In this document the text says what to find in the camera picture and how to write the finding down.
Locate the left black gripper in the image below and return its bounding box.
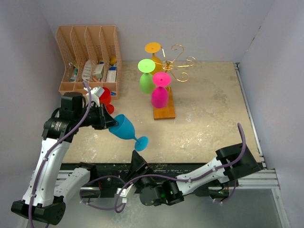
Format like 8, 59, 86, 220
75, 102, 118, 130

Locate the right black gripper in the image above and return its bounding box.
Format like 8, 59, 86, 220
124, 150, 158, 188

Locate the blue plastic wine glass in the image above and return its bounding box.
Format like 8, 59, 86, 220
109, 114, 149, 152

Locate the red plastic wine glass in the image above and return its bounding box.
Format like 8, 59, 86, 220
99, 87, 114, 114

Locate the pink plastic wine glass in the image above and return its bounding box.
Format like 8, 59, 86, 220
151, 72, 171, 109

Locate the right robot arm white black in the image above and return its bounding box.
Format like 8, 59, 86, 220
128, 143, 262, 206

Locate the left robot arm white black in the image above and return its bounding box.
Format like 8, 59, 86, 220
11, 91, 118, 225

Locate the wooden rack base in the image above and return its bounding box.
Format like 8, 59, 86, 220
153, 86, 176, 120

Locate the green plastic wine glass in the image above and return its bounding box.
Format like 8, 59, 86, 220
138, 59, 156, 94

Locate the orange plastic wine glass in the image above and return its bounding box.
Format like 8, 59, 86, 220
144, 42, 163, 75

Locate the white blue box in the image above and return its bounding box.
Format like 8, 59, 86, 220
106, 66, 117, 83

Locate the white medicine box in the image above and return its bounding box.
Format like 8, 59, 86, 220
92, 63, 104, 80

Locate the white blister pack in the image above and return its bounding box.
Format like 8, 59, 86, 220
81, 59, 92, 82

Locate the yellow object in organizer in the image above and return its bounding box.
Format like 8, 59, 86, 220
110, 56, 117, 65

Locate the peach plastic file organizer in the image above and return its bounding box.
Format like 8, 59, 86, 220
56, 25, 123, 100

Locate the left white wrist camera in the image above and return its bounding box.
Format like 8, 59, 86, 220
86, 86, 105, 106

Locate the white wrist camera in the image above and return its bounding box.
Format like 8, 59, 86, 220
116, 184, 136, 203
86, 86, 105, 106

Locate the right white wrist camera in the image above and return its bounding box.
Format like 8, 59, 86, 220
116, 184, 136, 203

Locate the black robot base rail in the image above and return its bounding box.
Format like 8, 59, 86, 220
59, 162, 240, 199

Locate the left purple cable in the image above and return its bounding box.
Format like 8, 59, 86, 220
28, 80, 93, 228

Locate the gold wire glass rack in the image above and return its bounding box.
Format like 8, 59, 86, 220
157, 44, 197, 83

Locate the aluminium frame rail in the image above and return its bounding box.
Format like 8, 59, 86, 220
234, 63, 290, 228

